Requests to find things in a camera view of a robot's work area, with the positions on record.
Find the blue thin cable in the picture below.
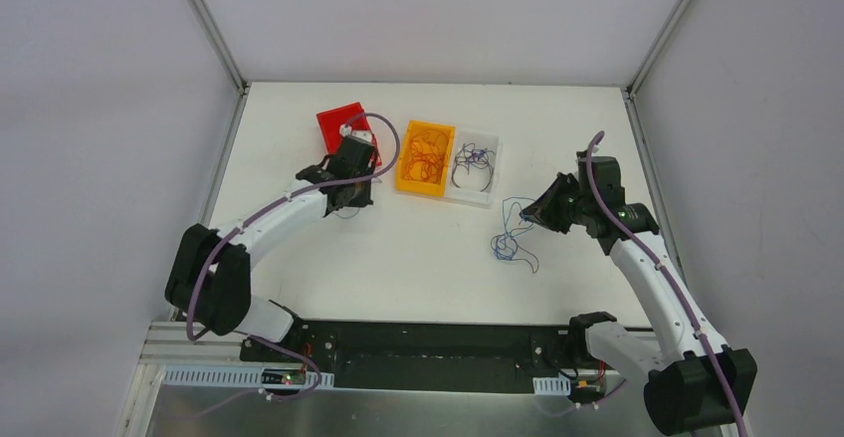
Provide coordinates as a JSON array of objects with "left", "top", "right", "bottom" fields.
[{"left": 490, "top": 197, "right": 540, "bottom": 275}]

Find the red plastic bin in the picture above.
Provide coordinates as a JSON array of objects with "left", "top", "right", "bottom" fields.
[{"left": 316, "top": 102, "right": 378, "bottom": 155}]

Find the yellow plastic bin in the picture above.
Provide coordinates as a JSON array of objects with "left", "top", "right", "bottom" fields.
[{"left": 395, "top": 120, "right": 456, "bottom": 198}]

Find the white plastic bin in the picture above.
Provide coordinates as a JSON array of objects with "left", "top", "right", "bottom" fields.
[{"left": 443, "top": 127, "right": 504, "bottom": 208}]

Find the orange thin cable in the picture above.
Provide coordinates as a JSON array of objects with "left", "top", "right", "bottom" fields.
[{"left": 403, "top": 128, "right": 451, "bottom": 183}]

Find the purple thin cable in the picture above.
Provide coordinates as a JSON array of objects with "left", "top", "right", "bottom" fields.
[{"left": 450, "top": 143, "right": 497, "bottom": 193}]

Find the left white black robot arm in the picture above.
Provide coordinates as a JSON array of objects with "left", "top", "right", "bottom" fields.
[{"left": 164, "top": 136, "right": 378, "bottom": 362}]

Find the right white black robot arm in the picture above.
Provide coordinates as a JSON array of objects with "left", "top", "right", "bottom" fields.
[{"left": 520, "top": 152, "right": 758, "bottom": 436}]

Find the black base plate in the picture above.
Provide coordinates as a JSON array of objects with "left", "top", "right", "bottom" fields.
[{"left": 239, "top": 319, "right": 599, "bottom": 394}]

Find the right white cable duct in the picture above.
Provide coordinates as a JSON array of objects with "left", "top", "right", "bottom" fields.
[{"left": 532, "top": 375, "right": 571, "bottom": 397}]

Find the white cable duct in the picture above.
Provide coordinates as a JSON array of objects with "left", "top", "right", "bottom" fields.
[
  {"left": 532, "top": 375, "right": 571, "bottom": 397},
  {"left": 162, "top": 365, "right": 334, "bottom": 390}
]

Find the left white cable duct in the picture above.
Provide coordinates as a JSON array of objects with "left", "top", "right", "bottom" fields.
[{"left": 162, "top": 365, "right": 334, "bottom": 390}]

